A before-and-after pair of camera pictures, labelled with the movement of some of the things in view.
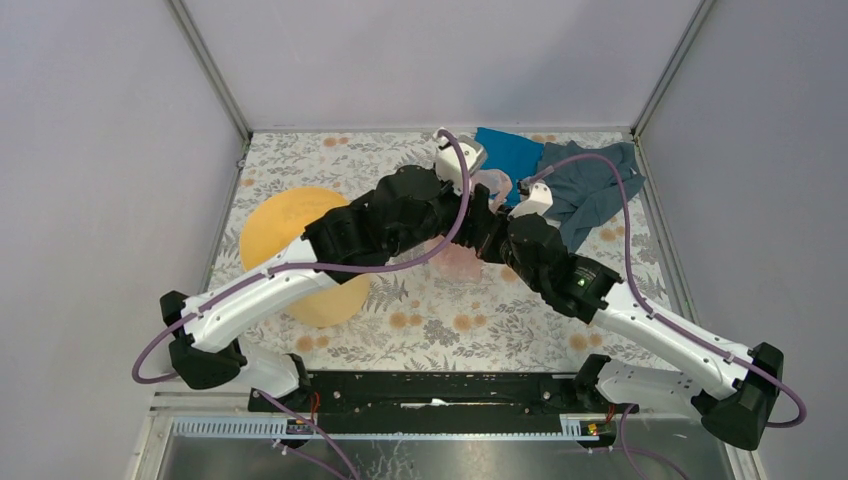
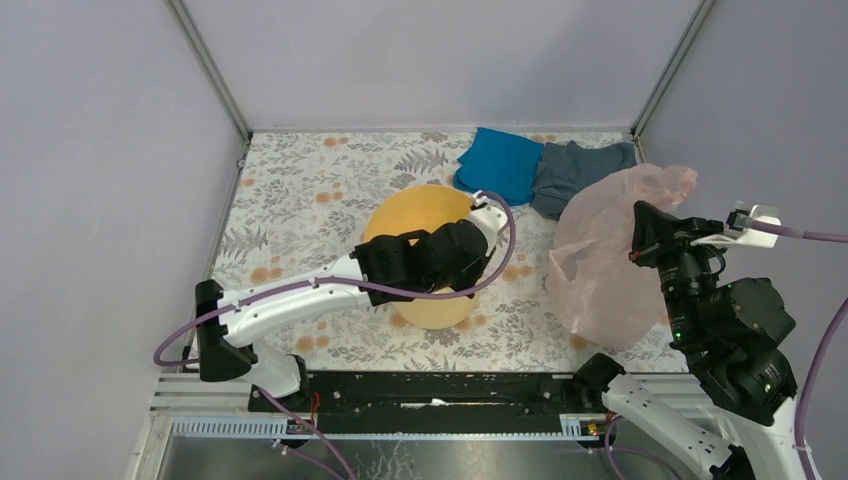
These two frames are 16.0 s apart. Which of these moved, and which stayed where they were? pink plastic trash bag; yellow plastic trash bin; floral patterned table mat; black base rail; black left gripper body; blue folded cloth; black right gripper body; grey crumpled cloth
Moved: black left gripper body; yellow plastic trash bin; pink plastic trash bag; black right gripper body
Stayed: floral patterned table mat; grey crumpled cloth; black base rail; blue folded cloth
